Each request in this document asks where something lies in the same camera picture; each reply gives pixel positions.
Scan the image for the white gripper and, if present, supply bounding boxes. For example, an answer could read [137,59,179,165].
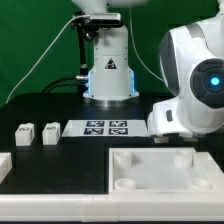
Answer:
[147,101,193,137]

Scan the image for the white square tabletop tray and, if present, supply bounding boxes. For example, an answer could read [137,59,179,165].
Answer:
[108,148,220,194]

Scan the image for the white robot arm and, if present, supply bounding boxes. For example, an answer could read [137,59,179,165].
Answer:
[71,0,224,137]

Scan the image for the white sheet with fiducial tags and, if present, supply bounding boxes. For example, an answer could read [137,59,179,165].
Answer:
[62,120,148,137]

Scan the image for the white left fence piece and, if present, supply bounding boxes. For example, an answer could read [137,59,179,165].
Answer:
[0,153,12,184]

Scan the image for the white right fence rail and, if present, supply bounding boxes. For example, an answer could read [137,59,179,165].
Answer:
[198,152,224,195]

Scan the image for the white fence rail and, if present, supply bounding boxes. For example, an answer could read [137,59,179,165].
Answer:
[0,194,224,222]
[198,152,224,195]

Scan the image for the white front fence rail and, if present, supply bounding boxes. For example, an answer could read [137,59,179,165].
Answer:
[0,194,224,222]

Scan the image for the black cables at base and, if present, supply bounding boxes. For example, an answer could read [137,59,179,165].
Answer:
[40,77,88,94]

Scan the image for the black camera on stand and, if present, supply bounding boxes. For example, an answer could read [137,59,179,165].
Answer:
[70,11,123,93]

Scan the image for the white cable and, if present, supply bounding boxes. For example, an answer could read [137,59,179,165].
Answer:
[4,14,91,105]

